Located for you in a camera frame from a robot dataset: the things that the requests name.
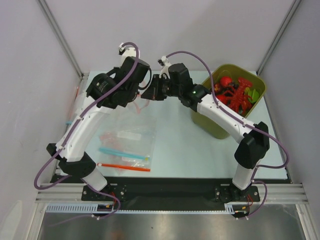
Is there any clear red-zipper bag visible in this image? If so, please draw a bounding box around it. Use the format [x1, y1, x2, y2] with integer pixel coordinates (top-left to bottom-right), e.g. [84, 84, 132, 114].
[131, 90, 150, 115]

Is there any red toy lobster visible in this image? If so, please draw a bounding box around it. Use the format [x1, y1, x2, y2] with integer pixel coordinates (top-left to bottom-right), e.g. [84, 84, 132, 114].
[221, 77, 253, 115]

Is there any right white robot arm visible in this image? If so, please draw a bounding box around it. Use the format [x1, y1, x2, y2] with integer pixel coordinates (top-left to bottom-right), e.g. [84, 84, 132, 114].
[141, 63, 270, 201]

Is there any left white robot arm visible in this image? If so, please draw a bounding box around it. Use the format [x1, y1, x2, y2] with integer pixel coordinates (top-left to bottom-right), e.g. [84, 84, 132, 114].
[47, 56, 150, 200]

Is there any far left blue-zipper bag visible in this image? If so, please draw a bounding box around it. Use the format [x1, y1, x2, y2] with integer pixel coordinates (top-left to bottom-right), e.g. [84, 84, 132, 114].
[65, 81, 86, 128]

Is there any bag with blue zipper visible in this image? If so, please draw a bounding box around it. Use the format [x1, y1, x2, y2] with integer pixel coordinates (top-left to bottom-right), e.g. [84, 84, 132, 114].
[98, 115, 157, 162]

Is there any bag with orange zipper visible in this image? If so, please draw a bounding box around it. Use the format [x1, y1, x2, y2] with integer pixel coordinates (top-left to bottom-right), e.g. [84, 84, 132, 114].
[96, 115, 157, 172]

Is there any dark red toy peach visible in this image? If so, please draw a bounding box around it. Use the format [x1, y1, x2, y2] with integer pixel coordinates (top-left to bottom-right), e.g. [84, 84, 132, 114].
[214, 83, 224, 95]

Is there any red toy tomato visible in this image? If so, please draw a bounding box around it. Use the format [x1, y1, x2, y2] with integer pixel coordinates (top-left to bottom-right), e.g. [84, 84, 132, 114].
[216, 94, 228, 105]

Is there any olive green plastic bin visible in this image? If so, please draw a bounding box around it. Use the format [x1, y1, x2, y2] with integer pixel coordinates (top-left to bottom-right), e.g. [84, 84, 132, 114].
[191, 64, 267, 143]

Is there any dark toy grape bunch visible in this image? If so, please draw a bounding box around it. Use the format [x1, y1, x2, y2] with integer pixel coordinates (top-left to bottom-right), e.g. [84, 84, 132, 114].
[227, 81, 239, 90]

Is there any green toy star fruit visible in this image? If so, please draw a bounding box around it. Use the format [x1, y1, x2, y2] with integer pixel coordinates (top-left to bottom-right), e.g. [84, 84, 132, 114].
[247, 89, 260, 104]

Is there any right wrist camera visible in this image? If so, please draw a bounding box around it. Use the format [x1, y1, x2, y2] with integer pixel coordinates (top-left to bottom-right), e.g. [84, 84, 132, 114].
[157, 55, 172, 79]

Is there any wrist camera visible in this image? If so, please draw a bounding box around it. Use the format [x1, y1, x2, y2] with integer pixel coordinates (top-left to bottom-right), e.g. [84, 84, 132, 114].
[118, 43, 137, 65]
[157, 55, 172, 79]

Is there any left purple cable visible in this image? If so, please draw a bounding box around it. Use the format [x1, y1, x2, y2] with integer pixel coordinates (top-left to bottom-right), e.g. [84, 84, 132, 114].
[33, 41, 141, 227]

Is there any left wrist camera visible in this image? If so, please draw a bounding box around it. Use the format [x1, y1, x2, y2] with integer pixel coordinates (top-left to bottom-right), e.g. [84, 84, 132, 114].
[118, 43, 137, 65]

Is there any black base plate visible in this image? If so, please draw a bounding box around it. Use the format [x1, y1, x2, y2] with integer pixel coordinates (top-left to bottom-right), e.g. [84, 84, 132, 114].
[49, 177, 261, 212]

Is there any white cable duct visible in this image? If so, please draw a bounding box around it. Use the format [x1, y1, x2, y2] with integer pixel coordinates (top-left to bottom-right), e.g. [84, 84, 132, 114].
[46, 203, 98, 214]

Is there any aluminium frame rail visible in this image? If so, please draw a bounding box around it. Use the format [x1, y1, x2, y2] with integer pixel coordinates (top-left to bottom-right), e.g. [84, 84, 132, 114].
[257, 183, 309, 205]

